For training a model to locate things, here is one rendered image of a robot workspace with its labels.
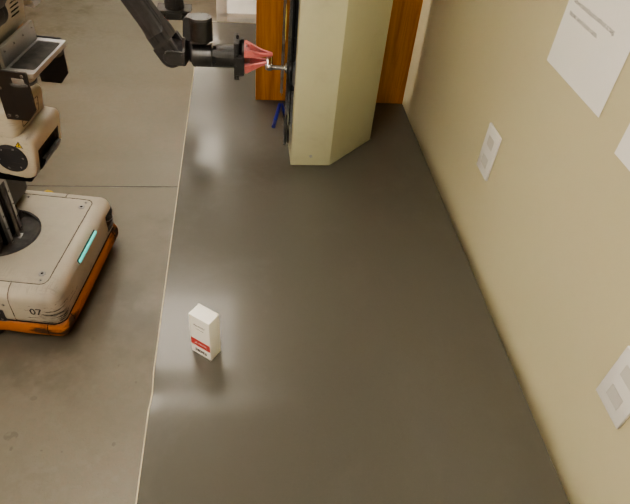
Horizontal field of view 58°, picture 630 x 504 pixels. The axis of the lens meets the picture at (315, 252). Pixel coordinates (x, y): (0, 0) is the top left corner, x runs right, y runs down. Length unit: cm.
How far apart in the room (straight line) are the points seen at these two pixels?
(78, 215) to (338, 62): 145
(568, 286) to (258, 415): 59
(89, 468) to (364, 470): 128
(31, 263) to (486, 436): 179
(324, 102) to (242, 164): 29
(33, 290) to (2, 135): 56
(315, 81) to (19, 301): 138
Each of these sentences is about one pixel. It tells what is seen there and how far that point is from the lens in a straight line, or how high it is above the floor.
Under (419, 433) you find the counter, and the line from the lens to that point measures 107.
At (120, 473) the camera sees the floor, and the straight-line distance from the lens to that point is 209.
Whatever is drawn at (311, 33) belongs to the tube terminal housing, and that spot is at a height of 131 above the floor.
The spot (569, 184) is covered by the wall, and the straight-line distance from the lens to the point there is 108.
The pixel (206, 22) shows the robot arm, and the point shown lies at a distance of 151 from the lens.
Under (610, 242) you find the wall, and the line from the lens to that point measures 99.
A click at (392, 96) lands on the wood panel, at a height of 96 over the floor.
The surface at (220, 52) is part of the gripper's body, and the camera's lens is 154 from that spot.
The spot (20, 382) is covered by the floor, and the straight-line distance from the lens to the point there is 238.
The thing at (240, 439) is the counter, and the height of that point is 94.
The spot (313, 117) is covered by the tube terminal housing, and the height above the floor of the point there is 109.
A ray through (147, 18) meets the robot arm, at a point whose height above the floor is 129.
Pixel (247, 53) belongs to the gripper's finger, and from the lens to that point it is 152.
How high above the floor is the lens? 184
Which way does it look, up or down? 43 degrees down
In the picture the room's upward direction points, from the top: 6 degrees clockwise
